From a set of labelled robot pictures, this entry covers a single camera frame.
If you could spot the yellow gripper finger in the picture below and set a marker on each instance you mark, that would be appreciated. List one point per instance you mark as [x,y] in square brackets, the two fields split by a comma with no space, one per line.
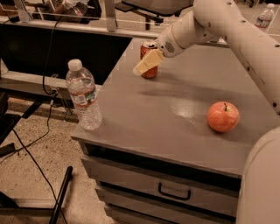
[151,59]

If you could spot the clear water bottle on table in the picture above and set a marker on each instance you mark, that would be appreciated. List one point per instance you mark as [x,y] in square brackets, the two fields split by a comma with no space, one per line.
[81,86]

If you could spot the red coke can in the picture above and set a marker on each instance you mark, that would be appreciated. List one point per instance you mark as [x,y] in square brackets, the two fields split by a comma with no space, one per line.
[145,47]

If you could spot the black metal stand leg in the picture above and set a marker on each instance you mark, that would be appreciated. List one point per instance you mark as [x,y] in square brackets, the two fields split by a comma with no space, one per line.
[62,192]

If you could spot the black drawer handle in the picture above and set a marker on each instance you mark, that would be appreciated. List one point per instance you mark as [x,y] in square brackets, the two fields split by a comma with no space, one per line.
[176,197]

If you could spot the black office chair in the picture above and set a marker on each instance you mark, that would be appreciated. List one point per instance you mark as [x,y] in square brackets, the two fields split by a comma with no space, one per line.
[154,10]

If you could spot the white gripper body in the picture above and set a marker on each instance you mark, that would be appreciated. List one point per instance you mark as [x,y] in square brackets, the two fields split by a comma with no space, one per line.
[166,43]

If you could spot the background water bottle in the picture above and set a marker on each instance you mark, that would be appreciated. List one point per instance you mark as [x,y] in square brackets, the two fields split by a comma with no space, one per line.
[265,17]

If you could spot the grey drawer cabinet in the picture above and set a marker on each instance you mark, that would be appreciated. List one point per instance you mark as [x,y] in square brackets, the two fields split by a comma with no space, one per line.
[127,182]

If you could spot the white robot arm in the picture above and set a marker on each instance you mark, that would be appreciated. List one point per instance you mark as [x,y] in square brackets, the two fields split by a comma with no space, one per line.
[259,54]

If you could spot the red apple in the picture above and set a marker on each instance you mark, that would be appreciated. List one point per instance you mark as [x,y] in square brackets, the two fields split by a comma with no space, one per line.
[223,116]

